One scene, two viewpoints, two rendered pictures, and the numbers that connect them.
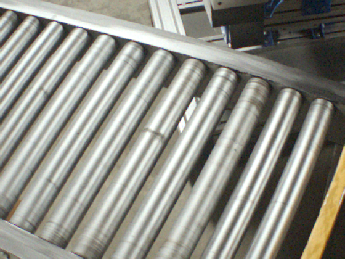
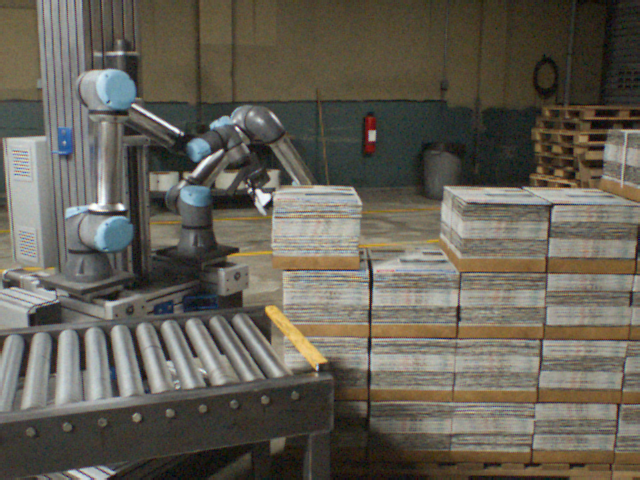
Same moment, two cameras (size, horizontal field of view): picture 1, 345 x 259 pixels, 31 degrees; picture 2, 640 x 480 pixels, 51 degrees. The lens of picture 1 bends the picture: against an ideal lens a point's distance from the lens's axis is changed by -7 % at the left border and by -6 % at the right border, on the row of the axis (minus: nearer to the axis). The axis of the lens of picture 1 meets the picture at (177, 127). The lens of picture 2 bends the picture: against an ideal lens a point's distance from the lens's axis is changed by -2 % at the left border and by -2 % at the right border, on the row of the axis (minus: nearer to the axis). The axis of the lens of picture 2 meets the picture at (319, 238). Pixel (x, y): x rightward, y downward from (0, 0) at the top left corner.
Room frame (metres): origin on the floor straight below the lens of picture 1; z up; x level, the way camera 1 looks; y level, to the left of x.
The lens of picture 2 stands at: (-0.60, 0.97, 1.40)
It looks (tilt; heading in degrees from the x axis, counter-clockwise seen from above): 12 degrees down; 309
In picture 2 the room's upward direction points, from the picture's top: 1 degrees clockwise
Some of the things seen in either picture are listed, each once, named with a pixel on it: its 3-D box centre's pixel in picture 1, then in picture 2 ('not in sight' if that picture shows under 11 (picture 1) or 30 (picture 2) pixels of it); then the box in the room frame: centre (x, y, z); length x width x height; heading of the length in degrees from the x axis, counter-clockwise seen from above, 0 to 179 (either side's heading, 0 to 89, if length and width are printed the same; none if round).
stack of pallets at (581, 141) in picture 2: not in sight; (593, 158); (2.12, -7.75, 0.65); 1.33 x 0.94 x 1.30; 63
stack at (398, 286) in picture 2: not in sight; (444, 369); (0.51, -1.11, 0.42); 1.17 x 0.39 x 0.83; 39
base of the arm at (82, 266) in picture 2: not in sight; (87, 261); (1.30, -0.17, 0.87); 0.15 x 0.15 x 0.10
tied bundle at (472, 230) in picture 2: not in sight; (490, 227); (0.41, -1.20, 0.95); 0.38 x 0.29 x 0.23; 130
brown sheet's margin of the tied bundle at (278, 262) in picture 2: not in sight; (315, 257); (0.82, -0.73, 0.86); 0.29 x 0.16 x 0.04; 42
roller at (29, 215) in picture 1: (79, 134); (97, 368); (0.71, 0.18, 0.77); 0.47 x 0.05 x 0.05; 149
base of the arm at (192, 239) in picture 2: not in sight; (197, 235); (1.34, -0.66, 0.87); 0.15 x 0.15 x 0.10
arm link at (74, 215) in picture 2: not in sight; (86, 225); (1.29, -0.17, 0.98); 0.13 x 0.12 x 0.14; 176
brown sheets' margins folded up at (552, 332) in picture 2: not in sight; (444, 373); (0.51, -1.11, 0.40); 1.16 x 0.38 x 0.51; 39
